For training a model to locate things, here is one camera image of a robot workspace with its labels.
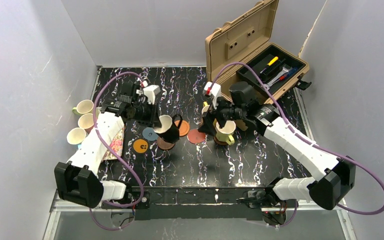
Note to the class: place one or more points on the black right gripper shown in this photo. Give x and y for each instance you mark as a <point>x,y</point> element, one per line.
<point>213,112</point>

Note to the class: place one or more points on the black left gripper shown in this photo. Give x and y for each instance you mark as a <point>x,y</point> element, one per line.
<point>151,115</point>

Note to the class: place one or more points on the blue grey coaster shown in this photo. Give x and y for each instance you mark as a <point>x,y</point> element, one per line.
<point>149,134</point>

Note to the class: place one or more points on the olive mug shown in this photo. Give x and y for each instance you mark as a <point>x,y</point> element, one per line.
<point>169,131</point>

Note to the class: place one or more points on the red coaster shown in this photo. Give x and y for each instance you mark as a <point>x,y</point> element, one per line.
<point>196,137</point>

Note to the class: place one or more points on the yellow mug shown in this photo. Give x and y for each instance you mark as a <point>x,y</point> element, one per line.
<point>225,134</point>

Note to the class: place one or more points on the peach mug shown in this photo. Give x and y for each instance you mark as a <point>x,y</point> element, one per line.
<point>204,110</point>

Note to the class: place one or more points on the dark brown coaster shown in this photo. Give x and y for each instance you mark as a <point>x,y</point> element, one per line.
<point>163,145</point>

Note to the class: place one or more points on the orange wooden coaster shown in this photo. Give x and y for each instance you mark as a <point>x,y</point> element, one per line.
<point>183,126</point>

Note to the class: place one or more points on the orange smiley coaster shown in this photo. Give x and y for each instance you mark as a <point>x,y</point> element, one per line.
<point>140,146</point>

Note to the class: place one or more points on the dark walnut coaster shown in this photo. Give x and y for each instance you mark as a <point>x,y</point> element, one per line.
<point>222,143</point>

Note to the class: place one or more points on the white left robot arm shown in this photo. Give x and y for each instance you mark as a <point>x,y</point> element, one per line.
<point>77,179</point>

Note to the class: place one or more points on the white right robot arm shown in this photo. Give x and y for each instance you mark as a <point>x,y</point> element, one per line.
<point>332,177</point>

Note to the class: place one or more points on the floral tray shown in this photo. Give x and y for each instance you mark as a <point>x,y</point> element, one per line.
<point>116,145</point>

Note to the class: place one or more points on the pink mug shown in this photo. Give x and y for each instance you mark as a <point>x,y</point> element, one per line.
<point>86,122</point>

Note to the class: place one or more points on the green mug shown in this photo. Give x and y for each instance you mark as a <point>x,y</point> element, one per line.
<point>83,107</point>

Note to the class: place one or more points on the tan plastic toolbox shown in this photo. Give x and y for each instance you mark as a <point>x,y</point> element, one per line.
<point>224,49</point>

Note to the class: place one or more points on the blue mug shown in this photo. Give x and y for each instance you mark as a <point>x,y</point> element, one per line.
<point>76,136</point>

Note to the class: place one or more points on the red blue screwdriver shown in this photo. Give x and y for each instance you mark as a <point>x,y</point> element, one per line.
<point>287,74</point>

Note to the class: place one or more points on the black toolbox tray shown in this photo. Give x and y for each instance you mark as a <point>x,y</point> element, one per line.
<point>258,55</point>

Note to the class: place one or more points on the silver wrench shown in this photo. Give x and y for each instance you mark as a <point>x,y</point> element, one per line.
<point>275,79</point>

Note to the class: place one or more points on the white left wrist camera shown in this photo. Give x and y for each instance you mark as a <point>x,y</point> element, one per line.
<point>151,92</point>

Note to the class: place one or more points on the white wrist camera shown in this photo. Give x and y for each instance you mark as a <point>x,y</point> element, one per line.
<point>151,92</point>
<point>212,90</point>

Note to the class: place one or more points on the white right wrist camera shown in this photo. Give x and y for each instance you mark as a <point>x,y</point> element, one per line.
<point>212,90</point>

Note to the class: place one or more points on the yellow handled screwdriver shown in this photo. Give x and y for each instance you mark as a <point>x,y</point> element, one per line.
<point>271,62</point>

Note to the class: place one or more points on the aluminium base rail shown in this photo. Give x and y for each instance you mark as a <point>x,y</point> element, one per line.
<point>189,213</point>

